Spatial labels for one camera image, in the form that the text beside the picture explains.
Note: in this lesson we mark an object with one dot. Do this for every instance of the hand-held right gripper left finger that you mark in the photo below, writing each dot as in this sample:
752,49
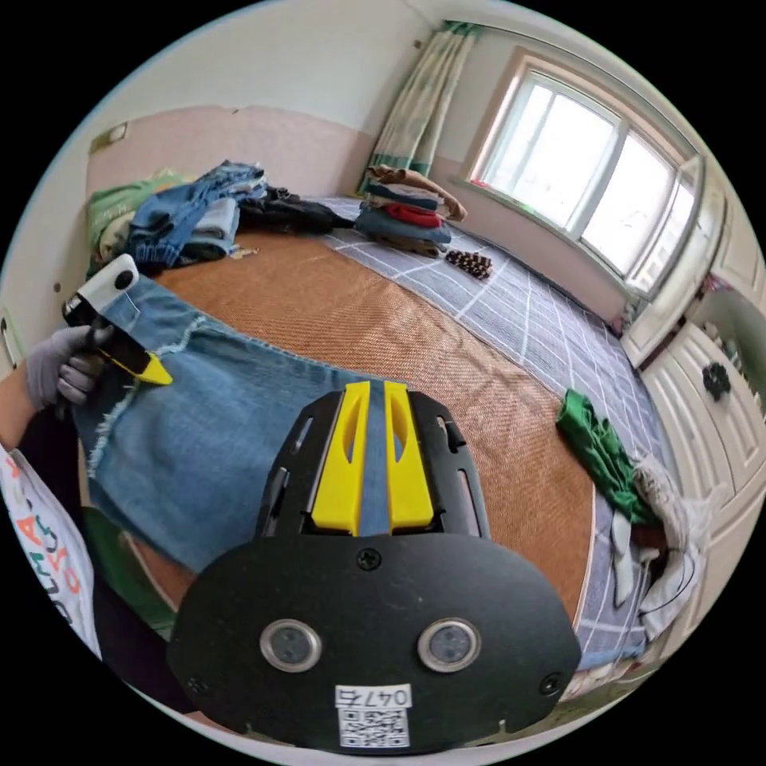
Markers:
335,479

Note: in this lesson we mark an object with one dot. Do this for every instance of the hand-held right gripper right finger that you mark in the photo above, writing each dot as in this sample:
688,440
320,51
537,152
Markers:
410,485

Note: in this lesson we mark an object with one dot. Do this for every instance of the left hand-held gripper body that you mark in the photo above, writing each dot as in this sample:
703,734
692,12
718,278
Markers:
116,347

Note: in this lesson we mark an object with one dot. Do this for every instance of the blue jeans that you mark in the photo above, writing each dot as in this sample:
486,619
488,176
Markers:
209,431

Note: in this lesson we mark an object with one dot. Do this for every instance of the person's left forearm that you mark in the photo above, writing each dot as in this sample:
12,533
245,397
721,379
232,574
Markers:
15,407

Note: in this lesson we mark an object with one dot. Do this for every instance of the person's left hand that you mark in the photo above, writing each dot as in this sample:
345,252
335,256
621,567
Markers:
60,365

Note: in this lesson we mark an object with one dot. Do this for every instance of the heap of unfolded clothes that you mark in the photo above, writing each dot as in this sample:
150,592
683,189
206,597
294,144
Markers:
197,209

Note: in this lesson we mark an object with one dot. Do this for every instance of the bed with woven mat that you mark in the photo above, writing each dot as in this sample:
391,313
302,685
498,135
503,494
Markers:
389,323

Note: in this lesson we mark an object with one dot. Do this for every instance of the green and white clothes pile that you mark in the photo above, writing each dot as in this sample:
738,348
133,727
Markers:
604,455

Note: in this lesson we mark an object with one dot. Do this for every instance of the person's body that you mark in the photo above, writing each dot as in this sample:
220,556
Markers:
54,568

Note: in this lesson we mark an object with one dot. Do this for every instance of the dark dotted garment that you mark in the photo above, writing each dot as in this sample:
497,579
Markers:
470,262

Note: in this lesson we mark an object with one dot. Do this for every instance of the stack of folded clothes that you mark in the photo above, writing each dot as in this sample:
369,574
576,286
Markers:
407,209

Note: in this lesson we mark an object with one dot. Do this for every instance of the white cupboard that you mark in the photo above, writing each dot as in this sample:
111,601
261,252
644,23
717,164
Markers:
700,419

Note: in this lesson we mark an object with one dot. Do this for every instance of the window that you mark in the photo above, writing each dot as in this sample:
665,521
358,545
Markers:
586,173

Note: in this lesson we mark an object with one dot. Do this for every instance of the green patterned curtain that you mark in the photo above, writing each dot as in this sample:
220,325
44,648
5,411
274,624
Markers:
425,108

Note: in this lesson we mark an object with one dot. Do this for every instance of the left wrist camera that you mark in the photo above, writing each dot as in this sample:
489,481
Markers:
110,281

